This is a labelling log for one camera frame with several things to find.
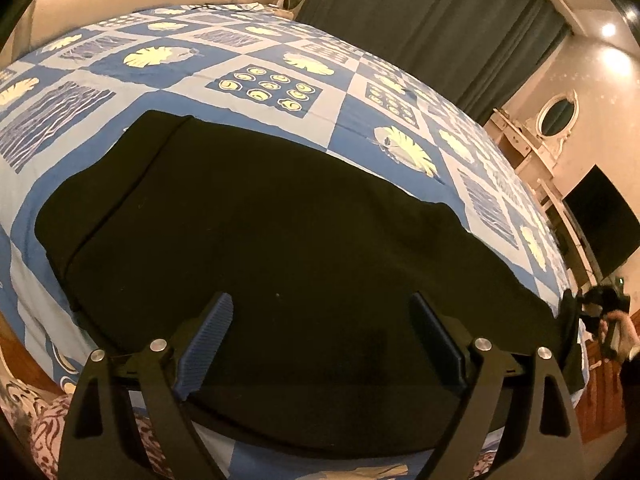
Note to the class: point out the black pants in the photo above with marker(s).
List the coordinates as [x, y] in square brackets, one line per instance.
[325, 356]

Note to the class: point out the oval white framed mirror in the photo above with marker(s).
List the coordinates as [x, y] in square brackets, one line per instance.
[558, 115]

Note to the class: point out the white dressing table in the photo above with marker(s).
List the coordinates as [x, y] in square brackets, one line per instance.
[533, 163]

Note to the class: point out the dark green curtain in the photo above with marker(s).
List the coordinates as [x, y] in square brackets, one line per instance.
[475, 53]

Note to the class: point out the person's right hand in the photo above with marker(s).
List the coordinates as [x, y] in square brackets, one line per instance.
[622, 332]

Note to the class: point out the blue patterned bed sheet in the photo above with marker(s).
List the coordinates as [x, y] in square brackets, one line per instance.
[65, 104]

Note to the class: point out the floral patterned garment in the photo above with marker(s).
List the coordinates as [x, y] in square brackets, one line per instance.
[38, 419]

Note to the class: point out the black flat television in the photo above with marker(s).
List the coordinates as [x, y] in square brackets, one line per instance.
[610, 227]

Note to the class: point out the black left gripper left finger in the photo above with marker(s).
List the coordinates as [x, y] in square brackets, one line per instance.
[101, 439]

